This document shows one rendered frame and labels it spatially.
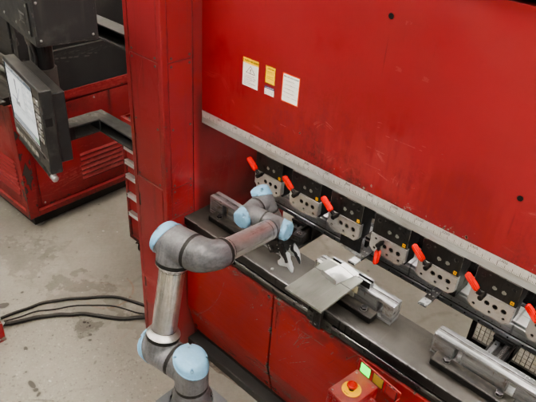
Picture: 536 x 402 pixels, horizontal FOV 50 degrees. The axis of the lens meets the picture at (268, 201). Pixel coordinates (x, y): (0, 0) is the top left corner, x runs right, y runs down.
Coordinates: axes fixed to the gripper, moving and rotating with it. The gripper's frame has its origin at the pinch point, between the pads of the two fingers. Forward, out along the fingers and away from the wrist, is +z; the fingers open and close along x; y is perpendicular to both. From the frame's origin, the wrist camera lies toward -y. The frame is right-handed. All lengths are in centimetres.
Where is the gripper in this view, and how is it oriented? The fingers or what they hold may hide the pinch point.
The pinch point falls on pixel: (296, 265)
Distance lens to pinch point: 231.2
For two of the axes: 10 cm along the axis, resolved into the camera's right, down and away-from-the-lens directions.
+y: -7.8, 1.2, 6.1
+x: -5.0, 4.7, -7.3
